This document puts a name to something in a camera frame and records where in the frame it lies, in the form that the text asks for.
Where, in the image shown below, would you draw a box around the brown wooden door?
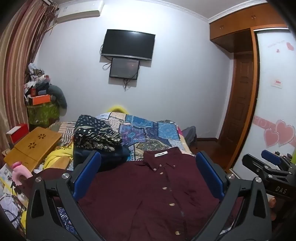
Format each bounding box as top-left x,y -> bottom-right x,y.
218,52 -> 254,142

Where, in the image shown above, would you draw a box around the striped brown curtain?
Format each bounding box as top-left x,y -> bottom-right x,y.
0,0 -> 58,150

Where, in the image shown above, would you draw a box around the navy blue garment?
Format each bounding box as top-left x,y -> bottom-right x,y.
73,145 -> 130,173

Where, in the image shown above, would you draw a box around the maroon button-up shirt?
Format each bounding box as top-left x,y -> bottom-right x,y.
77,146 -> 243,241

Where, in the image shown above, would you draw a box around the blue patchwork bedspread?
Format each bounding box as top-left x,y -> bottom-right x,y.
47,111 -> 197,163

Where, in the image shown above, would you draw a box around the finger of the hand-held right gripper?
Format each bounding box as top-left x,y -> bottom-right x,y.
261,150 -> 292,168
242,154 -> 279,184

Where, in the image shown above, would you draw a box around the white air conditioner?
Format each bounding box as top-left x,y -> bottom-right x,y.
55,0 -> 104,24

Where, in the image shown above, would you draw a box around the wooden overhead cabinet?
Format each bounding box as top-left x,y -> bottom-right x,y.
209,3 -> 289,54

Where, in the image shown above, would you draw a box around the yellow cloth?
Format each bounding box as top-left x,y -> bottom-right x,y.
43,143 -> 75,172

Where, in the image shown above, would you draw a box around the black wall television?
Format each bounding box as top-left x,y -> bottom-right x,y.
101,29 -> 156,61

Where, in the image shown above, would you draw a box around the white cable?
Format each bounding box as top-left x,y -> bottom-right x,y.
0,192 -> 23,223

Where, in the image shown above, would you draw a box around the pink heart stickers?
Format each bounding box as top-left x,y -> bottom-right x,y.
264,120 -> 296,149

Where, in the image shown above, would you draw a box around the green patterned cloth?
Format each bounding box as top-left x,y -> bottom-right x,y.
26,103 -> 60,131

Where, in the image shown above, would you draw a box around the wooden lap desk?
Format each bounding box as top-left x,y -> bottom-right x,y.
3,127 -> 63,173

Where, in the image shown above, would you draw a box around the striped cloth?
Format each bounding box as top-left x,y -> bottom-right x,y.
47,122 -> 77,149

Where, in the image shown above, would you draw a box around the small black wall monitor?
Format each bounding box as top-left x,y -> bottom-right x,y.
109,57 -> 141,80

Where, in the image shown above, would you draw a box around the wooden wardrobe with door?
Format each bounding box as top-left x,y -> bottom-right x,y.
232,28 -> 296,176

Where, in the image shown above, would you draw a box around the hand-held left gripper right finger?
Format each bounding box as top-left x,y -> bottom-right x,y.
191,151 -> 272,241

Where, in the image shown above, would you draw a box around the pink toy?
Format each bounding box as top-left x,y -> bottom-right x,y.
11,162 -> 33,180

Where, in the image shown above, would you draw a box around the red box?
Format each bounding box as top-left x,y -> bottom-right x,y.
6,123 -> 29,144

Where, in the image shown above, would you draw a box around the pile of clutter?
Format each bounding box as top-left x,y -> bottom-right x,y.
24,62 -> 52,105

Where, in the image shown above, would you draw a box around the grey purple backpack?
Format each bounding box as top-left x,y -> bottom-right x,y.
181,126 -> 197,146

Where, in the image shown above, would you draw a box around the yellow cushion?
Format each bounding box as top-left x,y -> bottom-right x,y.
108,105 -> 128,114

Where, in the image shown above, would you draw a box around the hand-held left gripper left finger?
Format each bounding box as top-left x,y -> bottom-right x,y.
26,151 -> 102,241

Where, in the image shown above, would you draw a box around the dark dotted patterned cloth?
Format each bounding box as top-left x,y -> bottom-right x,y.
73,115 -> 122,152

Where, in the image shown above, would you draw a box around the orange box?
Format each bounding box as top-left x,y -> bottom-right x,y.
32,94 -> 51,105

